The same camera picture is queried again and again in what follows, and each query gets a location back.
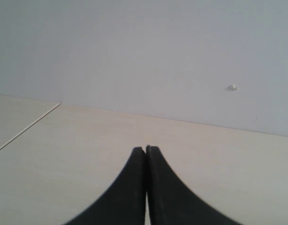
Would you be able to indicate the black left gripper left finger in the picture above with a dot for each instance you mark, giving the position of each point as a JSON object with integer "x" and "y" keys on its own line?
{"x": 124, "y": 202}

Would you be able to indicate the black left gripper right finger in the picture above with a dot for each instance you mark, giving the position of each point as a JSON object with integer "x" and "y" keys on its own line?
{"x": 170, "y": 201}

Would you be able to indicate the small white wall plug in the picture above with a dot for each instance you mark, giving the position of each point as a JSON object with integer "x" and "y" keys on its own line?
{"x": 232, "y": 87}

